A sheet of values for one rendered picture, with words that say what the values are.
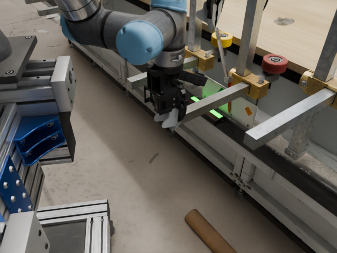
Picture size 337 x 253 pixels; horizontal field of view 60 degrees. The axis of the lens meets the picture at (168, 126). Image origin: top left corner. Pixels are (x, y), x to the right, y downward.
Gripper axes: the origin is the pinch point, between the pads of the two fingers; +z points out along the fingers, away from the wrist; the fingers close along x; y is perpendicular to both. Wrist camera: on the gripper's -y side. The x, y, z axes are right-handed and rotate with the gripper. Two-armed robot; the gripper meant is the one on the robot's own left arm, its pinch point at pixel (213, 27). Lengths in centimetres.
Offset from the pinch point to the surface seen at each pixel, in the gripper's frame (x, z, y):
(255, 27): -3.9, -1.5, -11.4
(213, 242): 10, 94, -17
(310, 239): -10, 86, -52
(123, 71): -68, 79, 102
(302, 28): -48, 12, -18
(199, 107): 19.1, 15.3, -7.0
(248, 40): -2.7, 2.4, -10.6
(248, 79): -1.9, 14.3, -13.3
